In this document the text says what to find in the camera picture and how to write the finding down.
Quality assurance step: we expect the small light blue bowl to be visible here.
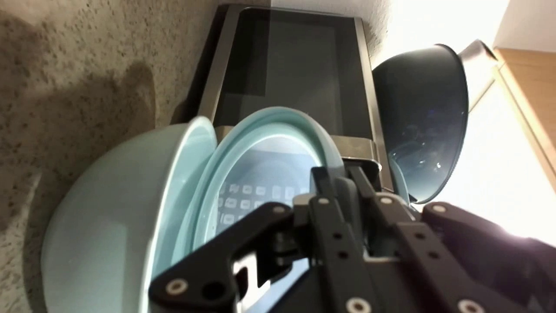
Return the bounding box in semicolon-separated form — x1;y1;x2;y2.
43;117;218;313

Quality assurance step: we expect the black and silver microwave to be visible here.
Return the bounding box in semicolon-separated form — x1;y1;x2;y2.
199;6;394;188

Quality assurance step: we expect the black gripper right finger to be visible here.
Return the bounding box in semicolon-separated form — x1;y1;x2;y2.
348;166;556;313

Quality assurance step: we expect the clear lid with blue rim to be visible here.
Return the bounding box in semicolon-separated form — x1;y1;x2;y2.
152;106;343;313

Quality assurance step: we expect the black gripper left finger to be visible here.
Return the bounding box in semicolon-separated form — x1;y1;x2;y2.
149;167;373;313

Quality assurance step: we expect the large dark blue bowl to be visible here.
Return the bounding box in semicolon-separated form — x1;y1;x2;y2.
373;46;470;204

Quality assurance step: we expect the wooden upper cabinet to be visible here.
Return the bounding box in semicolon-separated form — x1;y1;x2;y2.
463;39;556;193

